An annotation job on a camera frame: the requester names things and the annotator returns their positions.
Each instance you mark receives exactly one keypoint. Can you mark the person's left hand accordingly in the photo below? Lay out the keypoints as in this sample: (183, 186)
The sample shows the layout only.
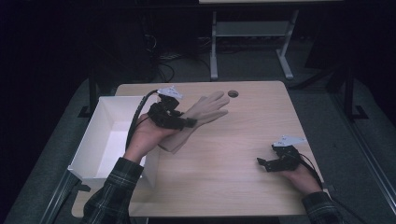
(146, 137)

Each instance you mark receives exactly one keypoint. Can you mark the person's right hand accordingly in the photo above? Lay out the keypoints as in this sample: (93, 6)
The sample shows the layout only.
(303, 180)

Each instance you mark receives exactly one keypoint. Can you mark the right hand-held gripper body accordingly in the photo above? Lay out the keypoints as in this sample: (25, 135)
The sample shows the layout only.
(288, 155)

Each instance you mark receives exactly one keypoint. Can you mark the grey metal stand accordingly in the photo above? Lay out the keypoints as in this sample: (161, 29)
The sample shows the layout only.
(249, 29)

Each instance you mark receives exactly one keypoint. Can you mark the white box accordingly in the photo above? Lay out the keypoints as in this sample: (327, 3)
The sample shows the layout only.
(106, 143)

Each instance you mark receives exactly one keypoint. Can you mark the black stand post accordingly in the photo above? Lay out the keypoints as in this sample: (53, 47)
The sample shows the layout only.
(92, 93)
(350, 93)

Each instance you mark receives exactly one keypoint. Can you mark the beige glove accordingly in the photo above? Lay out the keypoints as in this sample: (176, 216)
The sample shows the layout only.
(205, 109)

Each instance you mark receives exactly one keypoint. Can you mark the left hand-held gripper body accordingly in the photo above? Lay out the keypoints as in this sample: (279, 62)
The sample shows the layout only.
(163, 113)

